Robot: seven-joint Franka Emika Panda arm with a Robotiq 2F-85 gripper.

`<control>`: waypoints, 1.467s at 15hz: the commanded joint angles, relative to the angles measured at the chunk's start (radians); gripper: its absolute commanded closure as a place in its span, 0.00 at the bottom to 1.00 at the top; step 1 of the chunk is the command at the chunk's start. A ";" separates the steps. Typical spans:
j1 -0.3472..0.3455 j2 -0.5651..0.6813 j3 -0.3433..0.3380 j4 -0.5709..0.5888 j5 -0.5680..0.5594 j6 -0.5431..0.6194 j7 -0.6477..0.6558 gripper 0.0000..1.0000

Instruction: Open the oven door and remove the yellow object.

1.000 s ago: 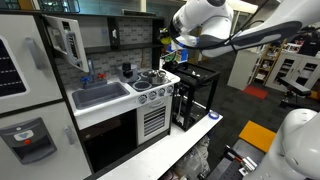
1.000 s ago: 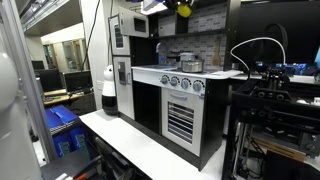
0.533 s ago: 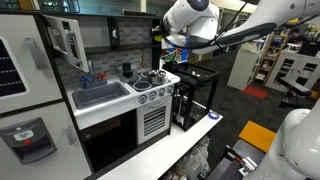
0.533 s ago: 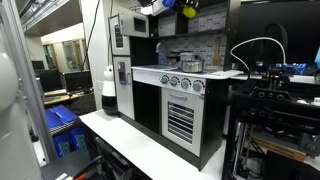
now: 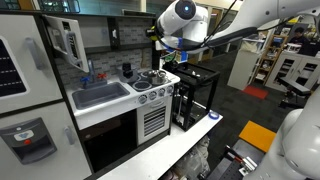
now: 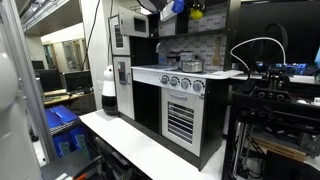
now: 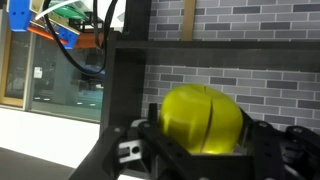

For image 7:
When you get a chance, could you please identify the white cable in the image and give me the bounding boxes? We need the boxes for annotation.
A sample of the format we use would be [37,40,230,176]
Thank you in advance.
[34,0,81,21]

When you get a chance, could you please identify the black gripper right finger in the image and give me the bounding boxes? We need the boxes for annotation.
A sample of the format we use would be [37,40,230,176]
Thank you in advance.
[238,109,320,180]

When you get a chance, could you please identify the blue electronics mount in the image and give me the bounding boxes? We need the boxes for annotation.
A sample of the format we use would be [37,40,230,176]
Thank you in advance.
[7,0,98,51]

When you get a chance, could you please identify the black white toy kitchen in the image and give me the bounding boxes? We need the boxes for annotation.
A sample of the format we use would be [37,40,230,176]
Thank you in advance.
[99,0,320,154]

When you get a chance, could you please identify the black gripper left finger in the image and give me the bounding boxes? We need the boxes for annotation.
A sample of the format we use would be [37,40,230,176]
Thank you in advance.
[68,102,214,180]

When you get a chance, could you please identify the yellow toy fruit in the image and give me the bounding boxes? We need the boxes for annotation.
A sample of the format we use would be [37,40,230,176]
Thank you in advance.
[158,83,244,155]

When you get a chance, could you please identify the black cable loop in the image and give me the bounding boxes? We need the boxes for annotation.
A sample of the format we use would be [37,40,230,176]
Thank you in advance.
[42,0,119,77]

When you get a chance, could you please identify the wooden spatula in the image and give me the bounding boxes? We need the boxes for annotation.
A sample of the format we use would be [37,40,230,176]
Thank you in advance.
[181,0,198,42]

